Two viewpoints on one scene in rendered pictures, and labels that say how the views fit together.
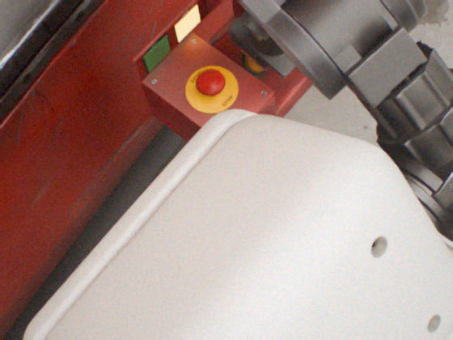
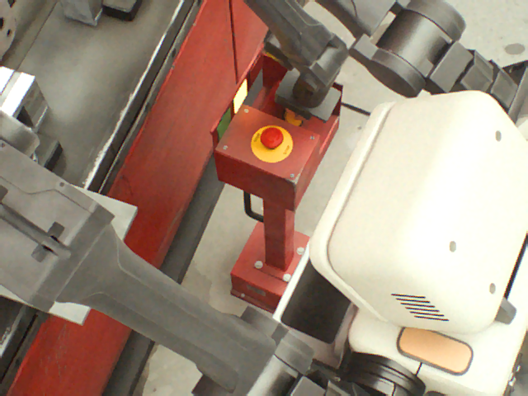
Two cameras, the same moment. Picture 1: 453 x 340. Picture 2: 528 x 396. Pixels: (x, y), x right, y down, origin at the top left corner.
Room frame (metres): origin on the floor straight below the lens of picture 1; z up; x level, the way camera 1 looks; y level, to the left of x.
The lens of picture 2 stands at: (-0.20, 0.30, 2.08)
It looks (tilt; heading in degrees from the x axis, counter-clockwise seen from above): 65 degrees down; 337
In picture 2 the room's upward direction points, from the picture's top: 3 degrees counter-clockwise
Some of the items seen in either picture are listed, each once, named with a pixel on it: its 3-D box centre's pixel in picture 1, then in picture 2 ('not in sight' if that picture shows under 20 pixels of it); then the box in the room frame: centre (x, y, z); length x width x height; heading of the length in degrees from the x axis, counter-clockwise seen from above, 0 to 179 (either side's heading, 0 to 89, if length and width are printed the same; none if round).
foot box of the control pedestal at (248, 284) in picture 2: not in sight; (290, 272); (0.47, -0.06, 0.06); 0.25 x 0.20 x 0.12; 38
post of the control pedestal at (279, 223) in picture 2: not in sight; (279, 213); (0.50, -0.04, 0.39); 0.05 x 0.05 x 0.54; 38
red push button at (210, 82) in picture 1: (211, 85); (271, 140); (0.46, -0.01, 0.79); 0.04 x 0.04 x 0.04
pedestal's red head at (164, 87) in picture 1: (230, 71); (278, 129); (0.50, -0.04, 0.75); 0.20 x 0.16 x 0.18; 128
